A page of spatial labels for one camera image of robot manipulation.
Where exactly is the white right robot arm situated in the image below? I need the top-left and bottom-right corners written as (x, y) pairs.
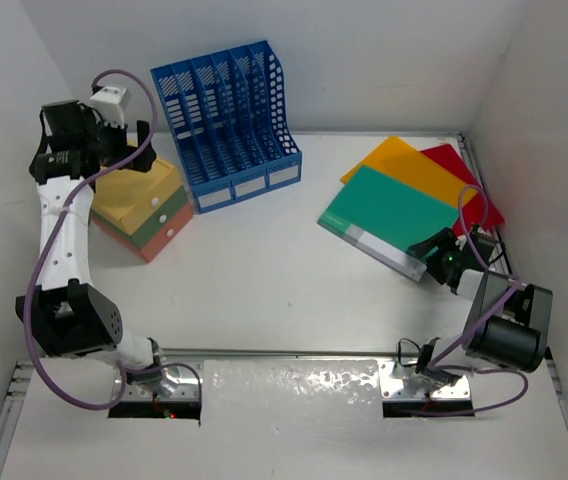
top-left (405, 226), bottom-right (553, 390)

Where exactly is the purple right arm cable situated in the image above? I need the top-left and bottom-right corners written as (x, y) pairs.
top-left (398, 183), bottom-right (530, 419)

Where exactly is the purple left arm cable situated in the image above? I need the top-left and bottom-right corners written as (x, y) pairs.
top-left (22, 69), bottom-right (203, 412)

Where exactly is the blue file organizer rack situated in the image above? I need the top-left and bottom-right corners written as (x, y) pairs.
top-left (150, 41), bottom-right (303, 214)

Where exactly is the yellow drawer box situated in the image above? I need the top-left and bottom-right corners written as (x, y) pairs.
top-left (92, 158), bottom-right (182, 234)

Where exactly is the red folder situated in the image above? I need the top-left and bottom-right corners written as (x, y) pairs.
top-left (421, 144), bottom-right (505, 231)

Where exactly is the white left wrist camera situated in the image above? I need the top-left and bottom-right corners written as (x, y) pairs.
top-left (88, 85), bottom-right (131, 128)

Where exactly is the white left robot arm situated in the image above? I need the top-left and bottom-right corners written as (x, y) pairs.
top-left (15, 100), bottom-right (165, 391)

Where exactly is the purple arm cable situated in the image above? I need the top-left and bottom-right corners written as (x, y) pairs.
top-left (398, 183), bottom-right (530, 419)
top-left (22, 69), bottom-right (203, 412)

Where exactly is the pink bottom drawer box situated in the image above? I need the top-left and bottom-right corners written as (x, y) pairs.
top-left (91, 215), bottom-right (183, 263)

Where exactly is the green folder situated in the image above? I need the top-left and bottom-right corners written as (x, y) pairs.
top-left (318, 167), bottom-right (458, 282)

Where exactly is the orange folder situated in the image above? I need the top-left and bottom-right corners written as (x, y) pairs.
top-left (340, 137), bottom-right (475, 207)

